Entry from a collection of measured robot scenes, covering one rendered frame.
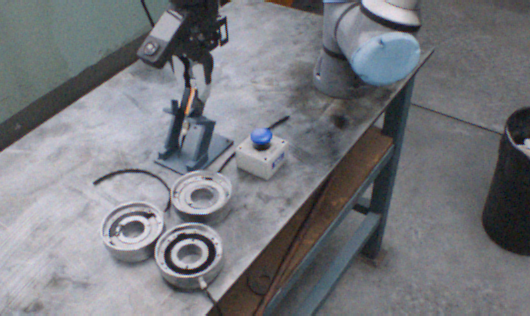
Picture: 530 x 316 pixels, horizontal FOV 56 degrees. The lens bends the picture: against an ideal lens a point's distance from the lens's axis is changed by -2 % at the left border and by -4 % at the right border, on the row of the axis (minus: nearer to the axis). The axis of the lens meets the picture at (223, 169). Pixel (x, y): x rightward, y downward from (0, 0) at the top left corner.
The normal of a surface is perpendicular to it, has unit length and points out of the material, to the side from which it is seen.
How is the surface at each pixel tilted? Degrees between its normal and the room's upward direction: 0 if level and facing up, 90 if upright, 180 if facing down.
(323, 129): 0
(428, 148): 0
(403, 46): 97
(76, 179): 0
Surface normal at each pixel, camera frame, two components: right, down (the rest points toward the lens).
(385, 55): 0.12, 0.76
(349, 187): -0.08, -0.73
